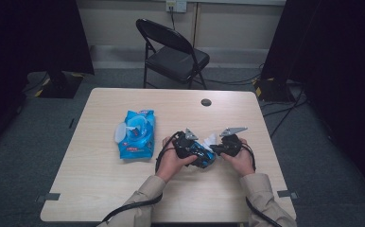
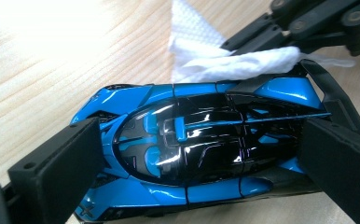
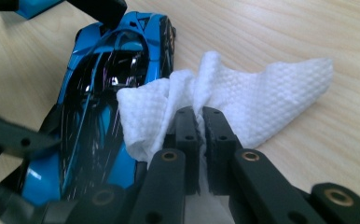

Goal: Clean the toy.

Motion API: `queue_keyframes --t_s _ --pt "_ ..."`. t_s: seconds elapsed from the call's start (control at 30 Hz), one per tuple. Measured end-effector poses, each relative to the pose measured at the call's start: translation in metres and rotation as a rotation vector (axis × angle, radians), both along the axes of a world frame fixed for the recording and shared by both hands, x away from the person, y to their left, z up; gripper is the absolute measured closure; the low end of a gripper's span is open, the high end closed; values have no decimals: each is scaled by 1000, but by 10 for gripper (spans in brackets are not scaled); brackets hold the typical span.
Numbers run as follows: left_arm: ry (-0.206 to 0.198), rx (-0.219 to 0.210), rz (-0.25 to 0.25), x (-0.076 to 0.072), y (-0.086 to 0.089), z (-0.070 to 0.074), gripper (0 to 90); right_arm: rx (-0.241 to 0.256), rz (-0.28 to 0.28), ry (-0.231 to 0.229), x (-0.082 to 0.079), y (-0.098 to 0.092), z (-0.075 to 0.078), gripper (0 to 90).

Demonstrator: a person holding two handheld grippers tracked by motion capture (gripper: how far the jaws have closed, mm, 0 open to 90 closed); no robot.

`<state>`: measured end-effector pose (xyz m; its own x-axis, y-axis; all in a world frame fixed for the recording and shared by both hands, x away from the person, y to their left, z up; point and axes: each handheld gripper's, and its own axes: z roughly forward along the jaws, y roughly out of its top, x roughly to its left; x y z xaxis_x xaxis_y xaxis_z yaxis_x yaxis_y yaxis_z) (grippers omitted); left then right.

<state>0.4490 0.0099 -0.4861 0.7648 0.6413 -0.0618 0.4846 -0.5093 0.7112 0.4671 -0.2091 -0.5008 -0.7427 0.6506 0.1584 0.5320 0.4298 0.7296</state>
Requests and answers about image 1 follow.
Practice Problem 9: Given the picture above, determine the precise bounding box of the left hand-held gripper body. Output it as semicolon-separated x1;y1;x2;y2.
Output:
172;127;200;160

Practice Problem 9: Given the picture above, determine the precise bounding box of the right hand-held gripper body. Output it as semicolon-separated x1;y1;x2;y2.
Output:
218;127;249;158

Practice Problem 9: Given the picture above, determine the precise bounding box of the blue toy car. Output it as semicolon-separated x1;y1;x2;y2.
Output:
183;140;217;169

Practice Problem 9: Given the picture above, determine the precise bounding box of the blue wet wipes pack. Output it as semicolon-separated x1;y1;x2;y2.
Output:
113;109;156;160

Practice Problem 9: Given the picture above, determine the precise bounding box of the person's right hand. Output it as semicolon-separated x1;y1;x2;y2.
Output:
220;138;255;178

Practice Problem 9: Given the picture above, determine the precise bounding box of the person's left hand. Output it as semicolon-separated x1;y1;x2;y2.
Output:
155;136;199;183

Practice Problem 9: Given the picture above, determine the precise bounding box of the black stand base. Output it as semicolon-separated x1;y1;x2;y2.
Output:
252;77;296;103
38;69;86;99

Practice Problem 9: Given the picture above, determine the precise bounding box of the grey tape strip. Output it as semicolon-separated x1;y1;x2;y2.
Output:
277;189;299;201
36;192;61;203

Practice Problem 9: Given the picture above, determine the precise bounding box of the black folding chair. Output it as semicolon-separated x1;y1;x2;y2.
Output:
135;18;211;90

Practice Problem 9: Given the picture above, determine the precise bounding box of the black curtain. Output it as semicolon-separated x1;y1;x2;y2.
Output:
0;0;96;159
260;0;365;202

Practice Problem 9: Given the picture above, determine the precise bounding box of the black floor cable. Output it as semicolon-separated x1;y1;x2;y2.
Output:
261;88;309;140
199;63;264;87

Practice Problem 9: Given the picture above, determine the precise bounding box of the right hand-held gripper cable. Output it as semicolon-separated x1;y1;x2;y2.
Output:
241;143;283;227

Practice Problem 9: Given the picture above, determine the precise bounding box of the hand-held gripper cable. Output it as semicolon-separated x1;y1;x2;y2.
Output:
241;143;283;227
101;131;182;223

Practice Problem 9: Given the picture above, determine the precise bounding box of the left hand-held gripper cable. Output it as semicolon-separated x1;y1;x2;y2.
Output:
101;131;182;223

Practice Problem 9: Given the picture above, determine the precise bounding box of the black wall socket cable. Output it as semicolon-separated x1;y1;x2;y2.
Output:
169;7;176;31

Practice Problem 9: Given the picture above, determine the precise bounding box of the white wall socket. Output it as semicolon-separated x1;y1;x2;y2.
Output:
165;0;188;13

